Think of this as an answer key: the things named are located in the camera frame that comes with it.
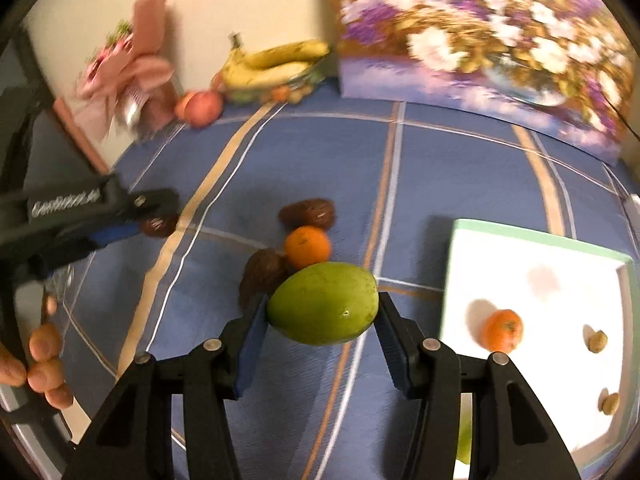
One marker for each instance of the pink flower bouquet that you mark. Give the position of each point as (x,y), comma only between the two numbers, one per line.
(130,70)

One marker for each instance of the green jujube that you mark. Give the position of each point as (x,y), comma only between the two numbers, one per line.
(465,440)
(320,305)

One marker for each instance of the person's left hand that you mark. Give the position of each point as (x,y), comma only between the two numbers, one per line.
(45,360)

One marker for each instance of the dark wrinkled round avocado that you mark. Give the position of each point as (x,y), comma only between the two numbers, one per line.
(157,226)

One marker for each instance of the blue plaid tablecloth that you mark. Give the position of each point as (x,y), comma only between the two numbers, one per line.
(310,150)

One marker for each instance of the dark wrinkled slim avocado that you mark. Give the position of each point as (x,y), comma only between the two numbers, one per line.
(310,212)

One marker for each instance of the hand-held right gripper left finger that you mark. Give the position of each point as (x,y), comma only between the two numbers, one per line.
(252,350)

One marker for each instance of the orange peach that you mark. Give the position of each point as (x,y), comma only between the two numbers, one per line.
(183,106)

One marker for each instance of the floral painting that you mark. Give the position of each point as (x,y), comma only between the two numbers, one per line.
(475,35)

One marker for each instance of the brown wooden board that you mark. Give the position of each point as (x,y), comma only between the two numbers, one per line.
(80,132)

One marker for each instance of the clear glass container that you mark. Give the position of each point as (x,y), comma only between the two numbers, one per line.
(245,96)

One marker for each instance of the red apple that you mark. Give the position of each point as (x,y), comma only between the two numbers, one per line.
(206,108)

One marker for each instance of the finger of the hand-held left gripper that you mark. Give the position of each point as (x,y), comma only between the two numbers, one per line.
(155,200)
(115,234)

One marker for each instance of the yellow banana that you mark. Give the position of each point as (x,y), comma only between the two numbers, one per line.
(285,52)
(260,76)

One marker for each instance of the white tray with green rim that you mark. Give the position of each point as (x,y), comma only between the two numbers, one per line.
(540,300)

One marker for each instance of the brown longan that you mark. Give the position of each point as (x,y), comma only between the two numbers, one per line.
(610,402)
(597,341)

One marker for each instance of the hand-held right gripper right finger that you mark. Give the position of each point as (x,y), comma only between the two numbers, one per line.
(392,355)

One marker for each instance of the small tangerine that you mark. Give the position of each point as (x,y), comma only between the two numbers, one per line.
(281,93)

